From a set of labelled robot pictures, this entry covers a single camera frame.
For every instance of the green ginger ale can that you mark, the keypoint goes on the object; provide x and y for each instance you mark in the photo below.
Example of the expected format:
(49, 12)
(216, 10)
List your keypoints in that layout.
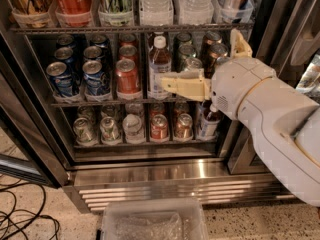
(191, 64)

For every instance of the orange can bottom shelf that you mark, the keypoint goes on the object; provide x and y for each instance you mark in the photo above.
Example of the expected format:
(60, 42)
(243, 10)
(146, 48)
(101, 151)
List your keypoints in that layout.
(183, 130)

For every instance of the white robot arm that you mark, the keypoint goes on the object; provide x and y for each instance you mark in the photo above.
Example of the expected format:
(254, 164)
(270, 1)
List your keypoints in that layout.
(284, 123)

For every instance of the gold can top shelf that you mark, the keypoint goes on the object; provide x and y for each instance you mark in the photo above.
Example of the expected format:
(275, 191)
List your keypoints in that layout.
(31, 13)

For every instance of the gold can behind front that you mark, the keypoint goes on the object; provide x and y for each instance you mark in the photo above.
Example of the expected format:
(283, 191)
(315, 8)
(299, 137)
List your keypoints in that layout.
(214, 52)

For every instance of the clear plastic bin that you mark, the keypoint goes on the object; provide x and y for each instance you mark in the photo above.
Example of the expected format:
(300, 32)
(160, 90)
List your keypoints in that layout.
(159, 219)

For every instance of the red can behind front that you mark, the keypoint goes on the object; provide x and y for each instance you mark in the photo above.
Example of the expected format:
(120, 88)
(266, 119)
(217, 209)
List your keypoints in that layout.
(128, 52)

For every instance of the green can bottom left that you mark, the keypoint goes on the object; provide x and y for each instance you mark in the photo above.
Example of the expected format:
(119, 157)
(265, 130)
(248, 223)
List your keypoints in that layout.
(84, 131)

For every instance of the blue Pepsi can middle left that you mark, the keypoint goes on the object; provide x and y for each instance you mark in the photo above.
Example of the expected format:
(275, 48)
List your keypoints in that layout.
(66, 55)

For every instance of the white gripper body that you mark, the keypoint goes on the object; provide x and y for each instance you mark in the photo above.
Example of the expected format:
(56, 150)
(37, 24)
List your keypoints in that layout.
(237, 84)

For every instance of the top wire shelf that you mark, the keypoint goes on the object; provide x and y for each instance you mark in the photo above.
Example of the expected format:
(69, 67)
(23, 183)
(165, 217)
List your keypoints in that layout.
(130, 29)

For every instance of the wire shelf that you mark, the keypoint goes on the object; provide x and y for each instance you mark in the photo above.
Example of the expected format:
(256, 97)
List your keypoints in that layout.
(120, 101)
(130, 29)

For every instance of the red soda can middle shelf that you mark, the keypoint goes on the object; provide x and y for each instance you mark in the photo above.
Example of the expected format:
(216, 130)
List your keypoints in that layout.
(128, 81)

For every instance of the blue pepsi can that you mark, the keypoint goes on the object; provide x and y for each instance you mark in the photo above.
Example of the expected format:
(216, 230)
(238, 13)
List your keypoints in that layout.
(63, 81)
(94, 53)
(97, 81)
(66, 55)

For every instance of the red can bottom shelf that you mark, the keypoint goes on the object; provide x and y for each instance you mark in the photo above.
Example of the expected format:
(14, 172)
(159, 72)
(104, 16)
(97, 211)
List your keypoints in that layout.
(159, 128)

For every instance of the blue Pepsi can front left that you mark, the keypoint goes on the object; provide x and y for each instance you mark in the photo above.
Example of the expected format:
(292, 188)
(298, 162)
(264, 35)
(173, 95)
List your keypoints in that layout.
(63, 81)

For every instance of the green can behind front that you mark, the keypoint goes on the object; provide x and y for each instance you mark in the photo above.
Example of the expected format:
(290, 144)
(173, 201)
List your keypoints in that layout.
(186, 51)

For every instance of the gold can middle shelf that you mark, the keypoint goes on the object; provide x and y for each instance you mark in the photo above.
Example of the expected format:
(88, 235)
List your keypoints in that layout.
(221, 60)

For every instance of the brown tea bottle white cap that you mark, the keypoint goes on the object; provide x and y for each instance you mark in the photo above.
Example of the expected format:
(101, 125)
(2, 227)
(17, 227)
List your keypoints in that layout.
(160, 62)

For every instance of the middle wire shelf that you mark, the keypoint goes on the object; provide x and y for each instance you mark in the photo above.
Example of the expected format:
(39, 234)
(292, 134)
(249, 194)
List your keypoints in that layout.
(120, 101)

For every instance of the gold can shelf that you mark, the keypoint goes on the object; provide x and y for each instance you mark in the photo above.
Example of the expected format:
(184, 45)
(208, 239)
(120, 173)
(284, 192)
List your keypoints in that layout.
(221, 60)
(31, 13)

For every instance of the green can top shelf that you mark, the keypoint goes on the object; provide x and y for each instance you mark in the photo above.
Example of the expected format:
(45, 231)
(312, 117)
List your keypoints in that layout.
(116, 12)

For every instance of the small bottle bottom shelf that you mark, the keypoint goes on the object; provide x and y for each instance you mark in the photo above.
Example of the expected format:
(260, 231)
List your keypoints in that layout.
(209, 119)

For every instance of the open fridge door left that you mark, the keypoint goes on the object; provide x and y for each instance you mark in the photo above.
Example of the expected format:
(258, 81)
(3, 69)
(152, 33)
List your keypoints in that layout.
(24, 127)

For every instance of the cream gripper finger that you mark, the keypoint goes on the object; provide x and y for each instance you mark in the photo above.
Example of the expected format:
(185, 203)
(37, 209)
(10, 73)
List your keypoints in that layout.
(192, 84)
(239, 46)

